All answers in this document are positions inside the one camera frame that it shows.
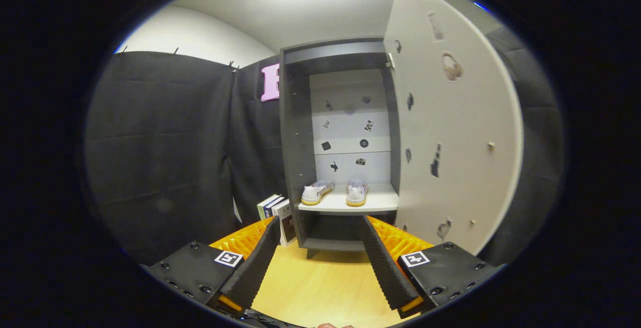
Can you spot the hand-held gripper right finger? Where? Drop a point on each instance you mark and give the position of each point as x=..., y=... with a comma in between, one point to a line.
x=380, y=263

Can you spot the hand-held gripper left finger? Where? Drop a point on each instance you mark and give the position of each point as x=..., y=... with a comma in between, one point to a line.
x=260, y=258

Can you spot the white canvas shoe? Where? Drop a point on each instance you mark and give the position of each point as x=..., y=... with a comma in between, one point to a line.
x=316, y=193
x=356, y=194

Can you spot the blue spine book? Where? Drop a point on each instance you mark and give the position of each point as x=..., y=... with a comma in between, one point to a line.
x=273, y=207

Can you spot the small ceiling light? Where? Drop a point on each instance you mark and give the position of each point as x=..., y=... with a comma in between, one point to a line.
x=482, y=6

